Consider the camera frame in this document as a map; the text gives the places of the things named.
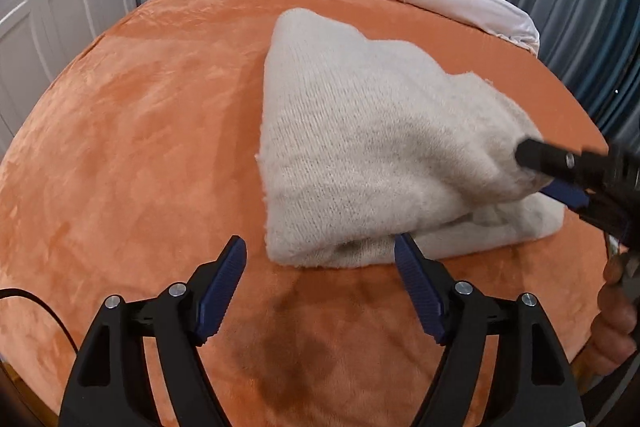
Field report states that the cream sweater with black hearts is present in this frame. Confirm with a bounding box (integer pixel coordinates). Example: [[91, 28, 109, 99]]
[[255, 8, 566, 268]]

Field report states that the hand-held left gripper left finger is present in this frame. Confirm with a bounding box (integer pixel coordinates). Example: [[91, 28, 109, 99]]
[[59, 235, 247, 427]]

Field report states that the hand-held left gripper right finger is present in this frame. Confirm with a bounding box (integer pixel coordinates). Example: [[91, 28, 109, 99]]
[[394, 234, 586, 427]]

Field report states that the orange plush blanket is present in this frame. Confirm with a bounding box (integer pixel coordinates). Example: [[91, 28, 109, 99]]
[[0, 0, 615, 427]]

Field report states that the person's right hand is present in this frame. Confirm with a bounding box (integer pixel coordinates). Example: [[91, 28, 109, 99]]
[[594, 253, 640, 376]]

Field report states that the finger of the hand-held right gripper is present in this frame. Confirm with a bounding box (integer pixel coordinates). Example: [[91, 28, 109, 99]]
[[515, 134, 612, 188], [541, 182, 603, 220]]

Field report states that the black cable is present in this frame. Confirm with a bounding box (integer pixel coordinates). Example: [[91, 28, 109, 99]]
[[0, 288, 82, 358]]

